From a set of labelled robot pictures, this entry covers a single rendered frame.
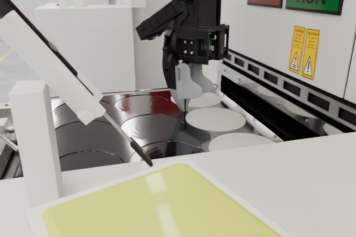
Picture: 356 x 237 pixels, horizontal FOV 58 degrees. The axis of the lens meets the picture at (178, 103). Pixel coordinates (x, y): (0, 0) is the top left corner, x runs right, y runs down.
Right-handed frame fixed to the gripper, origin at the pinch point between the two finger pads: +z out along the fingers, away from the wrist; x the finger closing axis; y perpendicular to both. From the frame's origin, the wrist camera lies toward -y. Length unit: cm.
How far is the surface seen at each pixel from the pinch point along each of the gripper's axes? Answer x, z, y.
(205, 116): -0.2, 1.2, 5.3
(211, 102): 6.4, 1.3, 2.9
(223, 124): -1.4, 1.3, 9.3
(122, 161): -19.0, 1.3, 3.6
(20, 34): -34.7, -17.3, 11.9
